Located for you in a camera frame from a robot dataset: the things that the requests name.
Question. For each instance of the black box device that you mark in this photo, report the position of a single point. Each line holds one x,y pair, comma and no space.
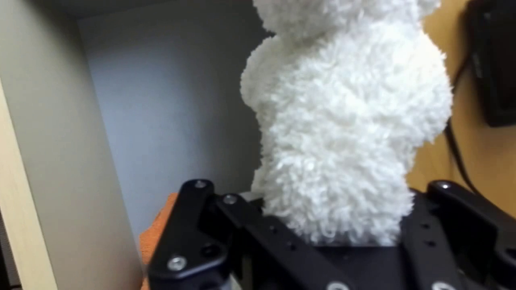
496,60

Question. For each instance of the orange cloth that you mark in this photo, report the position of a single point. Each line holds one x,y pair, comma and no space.
157,229

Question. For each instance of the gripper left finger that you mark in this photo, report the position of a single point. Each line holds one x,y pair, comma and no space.
189,225

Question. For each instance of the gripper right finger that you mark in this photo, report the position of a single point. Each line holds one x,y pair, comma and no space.
463,225

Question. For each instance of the white fluffy teddy bear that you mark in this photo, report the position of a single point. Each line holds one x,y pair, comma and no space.
346,121

